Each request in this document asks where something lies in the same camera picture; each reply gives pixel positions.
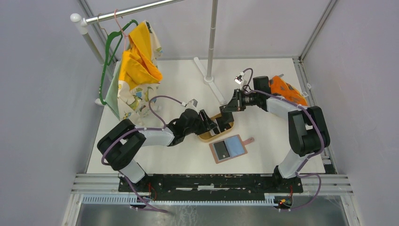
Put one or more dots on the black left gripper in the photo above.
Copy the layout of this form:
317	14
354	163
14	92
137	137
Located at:
211	124

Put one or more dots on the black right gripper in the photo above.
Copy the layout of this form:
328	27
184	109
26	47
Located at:
236	103

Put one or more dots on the grey VIP card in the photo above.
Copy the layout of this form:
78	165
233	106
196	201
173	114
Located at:
221	150

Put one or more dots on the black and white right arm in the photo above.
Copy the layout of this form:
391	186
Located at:
307	130

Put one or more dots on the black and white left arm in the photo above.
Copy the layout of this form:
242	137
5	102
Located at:
120	145

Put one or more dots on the tan oval card tray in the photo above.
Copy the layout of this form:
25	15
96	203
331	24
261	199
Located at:
215	133

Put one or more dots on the white rack base foot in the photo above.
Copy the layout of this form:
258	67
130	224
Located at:
210	82

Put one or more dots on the orange cloth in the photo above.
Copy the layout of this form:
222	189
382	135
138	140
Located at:
279	87

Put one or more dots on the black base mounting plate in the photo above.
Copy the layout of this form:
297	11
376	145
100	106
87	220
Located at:
216	187

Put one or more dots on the yellow patterned garment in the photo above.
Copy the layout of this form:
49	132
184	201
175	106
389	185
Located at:
137	78

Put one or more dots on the white left rack foot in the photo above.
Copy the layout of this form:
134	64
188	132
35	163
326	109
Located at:
100	102

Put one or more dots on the green clothes hanger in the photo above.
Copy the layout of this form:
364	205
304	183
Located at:
109	56

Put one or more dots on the metal clothes rack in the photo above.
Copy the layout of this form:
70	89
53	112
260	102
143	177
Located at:
174	36

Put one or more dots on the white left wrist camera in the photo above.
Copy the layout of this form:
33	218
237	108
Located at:
192	104

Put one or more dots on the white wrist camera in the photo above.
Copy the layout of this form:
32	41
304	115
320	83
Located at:
239	79
192	104

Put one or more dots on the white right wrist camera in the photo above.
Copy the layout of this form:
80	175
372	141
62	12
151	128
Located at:
239	79

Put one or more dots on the aluminium frame rail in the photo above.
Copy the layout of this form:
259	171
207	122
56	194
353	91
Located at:
114	189

